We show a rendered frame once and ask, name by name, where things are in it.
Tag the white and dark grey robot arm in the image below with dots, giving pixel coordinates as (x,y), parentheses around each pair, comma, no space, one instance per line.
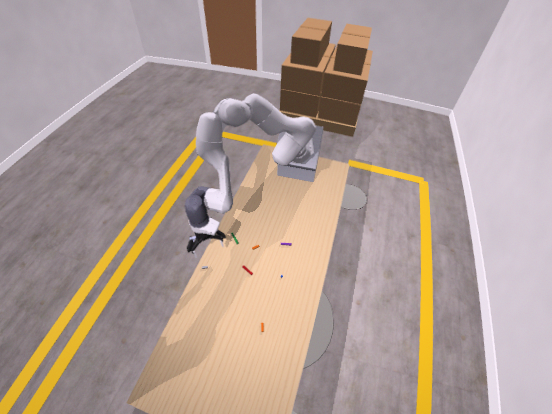
(298,132)

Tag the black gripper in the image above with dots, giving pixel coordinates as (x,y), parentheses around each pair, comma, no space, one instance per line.
(192,246)

